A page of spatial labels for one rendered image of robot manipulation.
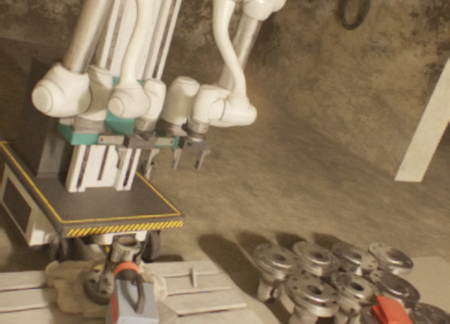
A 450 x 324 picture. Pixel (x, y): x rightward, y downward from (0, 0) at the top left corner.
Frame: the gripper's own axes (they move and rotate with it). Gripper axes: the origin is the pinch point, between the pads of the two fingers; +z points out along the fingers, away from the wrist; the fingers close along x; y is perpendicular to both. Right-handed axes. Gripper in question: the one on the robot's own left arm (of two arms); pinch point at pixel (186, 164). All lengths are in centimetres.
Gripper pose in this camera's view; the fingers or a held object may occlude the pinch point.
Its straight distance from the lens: 265.3
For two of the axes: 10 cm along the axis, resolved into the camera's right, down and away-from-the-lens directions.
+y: 5.7, 4.2, -7.1
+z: -2.8, 9.1, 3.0
